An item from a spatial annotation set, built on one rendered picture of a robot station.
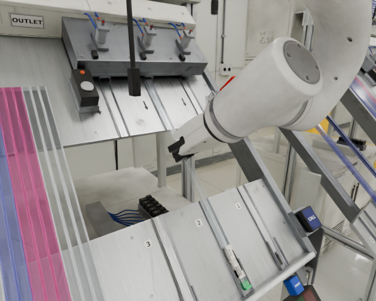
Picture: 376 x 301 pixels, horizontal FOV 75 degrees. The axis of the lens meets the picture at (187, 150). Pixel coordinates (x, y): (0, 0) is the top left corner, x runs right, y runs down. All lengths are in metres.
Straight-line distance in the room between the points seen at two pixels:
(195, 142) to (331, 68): 0.23
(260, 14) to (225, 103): 1.33
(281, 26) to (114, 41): 1.09
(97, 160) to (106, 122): 1.83
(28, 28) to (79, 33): 0.11
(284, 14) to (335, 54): 1.18
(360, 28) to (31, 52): 0.59
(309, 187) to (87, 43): 0.71
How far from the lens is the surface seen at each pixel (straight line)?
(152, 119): 0.58
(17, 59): 0.65
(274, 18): 1.60
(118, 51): 0.62
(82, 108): 0.54
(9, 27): 0.69
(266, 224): 0.60
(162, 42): 0.70
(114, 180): 1.21
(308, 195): 0.85
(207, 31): 2.82
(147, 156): 2.55
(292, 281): 0.60
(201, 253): 0.50
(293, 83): 0.31
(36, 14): 0.67
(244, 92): 0.34
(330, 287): 1.70
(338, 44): 0.39
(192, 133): 0.42
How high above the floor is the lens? 1.11
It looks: 18 degrees down
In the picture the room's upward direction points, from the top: straight up
